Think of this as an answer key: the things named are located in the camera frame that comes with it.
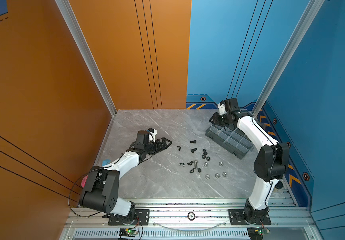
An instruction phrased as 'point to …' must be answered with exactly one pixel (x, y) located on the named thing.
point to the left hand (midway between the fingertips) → (167, 143)
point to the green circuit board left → (127, 232)
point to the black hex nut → (208, 158)
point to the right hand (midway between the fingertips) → (210, 120)
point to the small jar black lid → (279, 185)
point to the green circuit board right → (257, 233)
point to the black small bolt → (199, 170)
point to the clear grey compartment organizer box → (234, 141)
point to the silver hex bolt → (195, 163)
